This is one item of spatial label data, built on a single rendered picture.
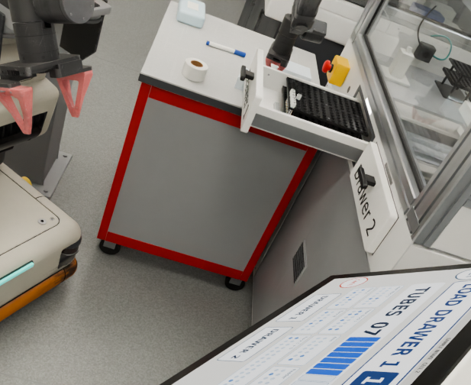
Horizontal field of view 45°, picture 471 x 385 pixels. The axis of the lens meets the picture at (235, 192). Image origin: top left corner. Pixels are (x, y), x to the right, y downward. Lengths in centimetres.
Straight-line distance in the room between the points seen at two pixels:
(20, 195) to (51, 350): 48
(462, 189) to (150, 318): 122
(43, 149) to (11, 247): 61
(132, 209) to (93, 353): 47
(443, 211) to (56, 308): 128
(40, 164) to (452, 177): 160
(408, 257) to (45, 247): 104
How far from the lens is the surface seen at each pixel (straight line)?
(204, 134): 173
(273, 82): 164
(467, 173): 105
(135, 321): 196
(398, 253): 115
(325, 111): 152
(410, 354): 55
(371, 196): 130
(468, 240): 115
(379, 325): 64
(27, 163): 228
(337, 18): 232
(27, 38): 88
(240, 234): 195
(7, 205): 183
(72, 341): 187
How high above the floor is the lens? 151
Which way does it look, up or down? 35 degrees down
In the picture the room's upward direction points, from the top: 25 degrees clockwise
